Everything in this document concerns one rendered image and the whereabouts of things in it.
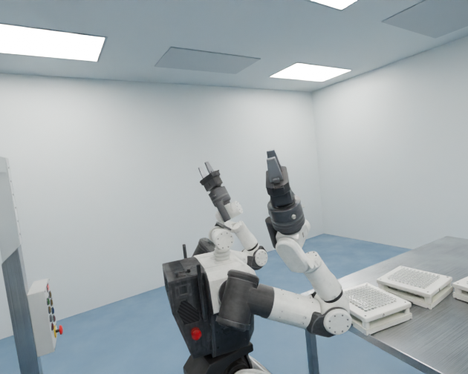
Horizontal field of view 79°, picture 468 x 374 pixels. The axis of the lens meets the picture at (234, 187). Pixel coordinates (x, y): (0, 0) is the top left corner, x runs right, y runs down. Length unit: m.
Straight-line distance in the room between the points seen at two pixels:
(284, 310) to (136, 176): 3.48
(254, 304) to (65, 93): 3.70
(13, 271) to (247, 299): 0.94
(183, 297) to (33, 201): 3.23
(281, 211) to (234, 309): 0.30
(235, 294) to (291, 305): 0.16
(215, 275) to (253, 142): 4.21
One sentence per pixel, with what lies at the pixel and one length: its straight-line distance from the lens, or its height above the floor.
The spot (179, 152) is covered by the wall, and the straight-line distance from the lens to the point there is 4.35.
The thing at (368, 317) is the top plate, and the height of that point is 0.97.
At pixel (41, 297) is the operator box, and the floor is 1.18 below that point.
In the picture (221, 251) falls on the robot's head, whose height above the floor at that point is 1.33.
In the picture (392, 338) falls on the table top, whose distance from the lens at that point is 1.38.
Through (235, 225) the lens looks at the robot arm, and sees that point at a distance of 1.39.
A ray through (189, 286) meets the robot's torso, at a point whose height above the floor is 1.26.
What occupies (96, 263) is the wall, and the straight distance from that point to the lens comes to 4.17.
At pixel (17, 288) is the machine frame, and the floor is 1.24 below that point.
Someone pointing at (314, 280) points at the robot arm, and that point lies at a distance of 0.87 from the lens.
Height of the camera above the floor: 1.63
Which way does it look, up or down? 4 degrees down
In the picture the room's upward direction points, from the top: 6 degrees counter-clockwise
